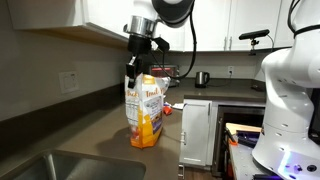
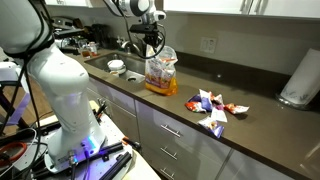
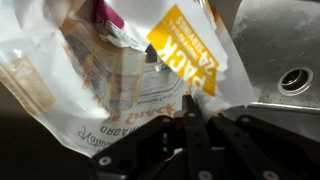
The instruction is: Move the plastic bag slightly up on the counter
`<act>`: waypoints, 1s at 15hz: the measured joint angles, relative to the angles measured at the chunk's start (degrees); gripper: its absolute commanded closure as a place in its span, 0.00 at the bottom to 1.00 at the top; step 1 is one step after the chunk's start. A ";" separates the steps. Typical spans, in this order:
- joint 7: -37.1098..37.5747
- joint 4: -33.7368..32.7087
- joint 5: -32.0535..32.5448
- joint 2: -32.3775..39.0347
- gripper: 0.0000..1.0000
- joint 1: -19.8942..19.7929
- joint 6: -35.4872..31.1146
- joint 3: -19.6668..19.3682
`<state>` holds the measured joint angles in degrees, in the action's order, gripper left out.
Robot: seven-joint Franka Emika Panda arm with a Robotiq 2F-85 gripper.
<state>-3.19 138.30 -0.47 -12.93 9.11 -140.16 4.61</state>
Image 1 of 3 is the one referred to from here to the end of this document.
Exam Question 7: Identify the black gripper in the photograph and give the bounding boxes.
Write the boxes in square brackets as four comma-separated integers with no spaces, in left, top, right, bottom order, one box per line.
[126,35,151,89]

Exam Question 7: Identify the orange white snack bag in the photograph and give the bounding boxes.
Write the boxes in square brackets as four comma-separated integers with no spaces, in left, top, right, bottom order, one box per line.
[125,74,170,149]

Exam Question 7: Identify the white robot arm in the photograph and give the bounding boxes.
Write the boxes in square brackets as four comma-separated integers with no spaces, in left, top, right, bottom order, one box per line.
[123,0,320,180]

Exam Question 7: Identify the small red white object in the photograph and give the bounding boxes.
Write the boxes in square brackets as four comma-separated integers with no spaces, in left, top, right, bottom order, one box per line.
[163,104,172,115]

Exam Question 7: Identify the steel electric kettle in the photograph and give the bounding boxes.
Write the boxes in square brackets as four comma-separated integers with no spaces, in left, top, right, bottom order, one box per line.
[195,71,210,88]

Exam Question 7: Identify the white lower cabinet door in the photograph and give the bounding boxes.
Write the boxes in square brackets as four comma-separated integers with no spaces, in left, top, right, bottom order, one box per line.
[180,99,211,166]

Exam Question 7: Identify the white upper cabinets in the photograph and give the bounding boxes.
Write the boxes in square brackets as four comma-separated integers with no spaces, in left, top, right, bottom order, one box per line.
[7,0,293,51]

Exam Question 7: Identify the wooden board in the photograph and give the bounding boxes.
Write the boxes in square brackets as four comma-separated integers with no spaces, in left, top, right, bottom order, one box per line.
[226,123,261,135]

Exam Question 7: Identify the steel kitchen sink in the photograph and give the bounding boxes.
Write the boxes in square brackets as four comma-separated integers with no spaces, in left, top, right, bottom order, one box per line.
[1,150,146,180]

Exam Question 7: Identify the black dishwasher opening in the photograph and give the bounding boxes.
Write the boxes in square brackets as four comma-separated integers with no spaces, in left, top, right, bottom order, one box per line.
[212,105,266,177]

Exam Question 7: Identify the dark blue tool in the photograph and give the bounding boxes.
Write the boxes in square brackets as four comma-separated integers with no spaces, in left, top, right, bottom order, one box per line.
[236,131,260,148]

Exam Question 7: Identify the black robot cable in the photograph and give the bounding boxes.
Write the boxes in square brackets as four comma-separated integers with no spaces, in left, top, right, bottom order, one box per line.
[149,2,198,80]

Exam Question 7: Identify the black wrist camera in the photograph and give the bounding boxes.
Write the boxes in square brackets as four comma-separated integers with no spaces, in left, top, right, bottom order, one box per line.
[153,37,170,52]

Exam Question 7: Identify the white wall light switch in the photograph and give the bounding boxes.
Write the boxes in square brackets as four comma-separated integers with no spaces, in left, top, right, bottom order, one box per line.
[59,71,79,94]

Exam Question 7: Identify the white wall outlet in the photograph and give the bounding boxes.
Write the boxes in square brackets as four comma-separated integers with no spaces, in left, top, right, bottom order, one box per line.
[227,66,234,75]

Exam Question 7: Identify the black camera on stand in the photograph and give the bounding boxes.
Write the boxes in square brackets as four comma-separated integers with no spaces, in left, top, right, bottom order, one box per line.
[239,29,270,56]

